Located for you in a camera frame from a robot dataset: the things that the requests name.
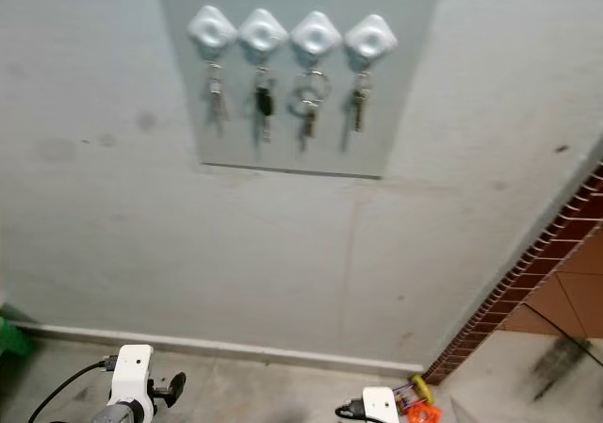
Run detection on silver keys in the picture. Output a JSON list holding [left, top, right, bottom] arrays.
[[292, 70, 332, 141]]

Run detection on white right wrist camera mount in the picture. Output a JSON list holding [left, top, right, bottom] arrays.
[[360, 387, 401, 423]]

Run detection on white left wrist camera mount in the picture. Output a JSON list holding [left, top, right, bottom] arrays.
[[115, 345, 156, 410]]

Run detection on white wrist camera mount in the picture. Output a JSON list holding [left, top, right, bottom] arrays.
[[360, 387, 401, 423], [115, 345, 156, 410]]

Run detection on green plastic object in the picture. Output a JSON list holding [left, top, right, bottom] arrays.
[[0, 315, 40, 360]]

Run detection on white rounded key hook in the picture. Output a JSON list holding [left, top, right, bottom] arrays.
[[344, 14, 399, 64], [289, 10, 343, 59], [237, 8, 289, 56], [187, 6, 238, 53]]

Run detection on dark silver key bunch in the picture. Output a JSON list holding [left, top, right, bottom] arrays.
[[349, 70, 373, 134]]

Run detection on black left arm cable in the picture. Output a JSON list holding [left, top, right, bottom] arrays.
[[26, 357, 122, 423]]

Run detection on plain silver key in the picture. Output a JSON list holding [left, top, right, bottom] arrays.
[[205, 62, 227, 122]]

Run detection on black headed key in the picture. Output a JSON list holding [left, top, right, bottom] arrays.
[[253, 65, 276, 143]]

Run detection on white baseboard strip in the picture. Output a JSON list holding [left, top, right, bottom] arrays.
[[38, 321, 426, 378]]

